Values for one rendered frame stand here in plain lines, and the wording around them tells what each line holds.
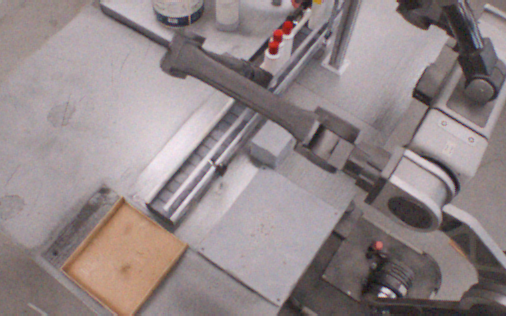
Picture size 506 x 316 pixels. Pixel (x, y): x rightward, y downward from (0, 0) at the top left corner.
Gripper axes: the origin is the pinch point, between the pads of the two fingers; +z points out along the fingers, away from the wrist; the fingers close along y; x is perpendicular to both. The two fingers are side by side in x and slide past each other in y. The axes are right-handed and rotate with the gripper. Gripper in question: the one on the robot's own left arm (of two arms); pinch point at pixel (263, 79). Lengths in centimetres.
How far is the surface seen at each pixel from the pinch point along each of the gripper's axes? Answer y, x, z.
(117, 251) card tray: 5, 64, -37
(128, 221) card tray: 9, 57, -31
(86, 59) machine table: 65, 25, -5
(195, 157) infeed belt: 2.8, 31.1, -17.1
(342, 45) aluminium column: -16.0, -23.9, 14.2
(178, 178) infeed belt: 2.8, 38.3, -22.5
